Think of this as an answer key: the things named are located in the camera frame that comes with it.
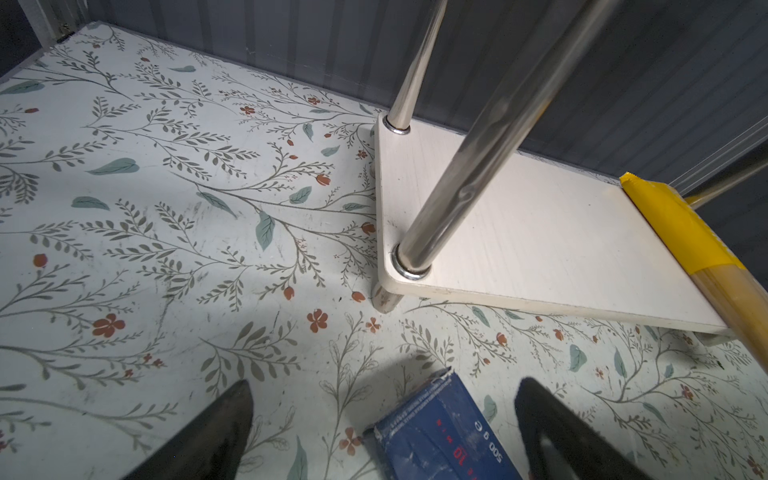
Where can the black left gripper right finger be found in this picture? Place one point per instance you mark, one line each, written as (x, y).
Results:
(559, 445)

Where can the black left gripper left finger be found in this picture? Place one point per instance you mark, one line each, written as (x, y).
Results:
(210, 446)

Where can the yellow Pastatime bag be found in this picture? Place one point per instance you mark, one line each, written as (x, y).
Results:
(730, 288)

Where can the white two-tier shelf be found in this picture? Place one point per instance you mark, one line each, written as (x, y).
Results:
(468, 218)

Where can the blue Barilla spaghetti box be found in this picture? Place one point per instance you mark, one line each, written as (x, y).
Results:
(439, 432)

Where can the floral patterned table mat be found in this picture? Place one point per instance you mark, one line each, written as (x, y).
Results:
(172, 224)

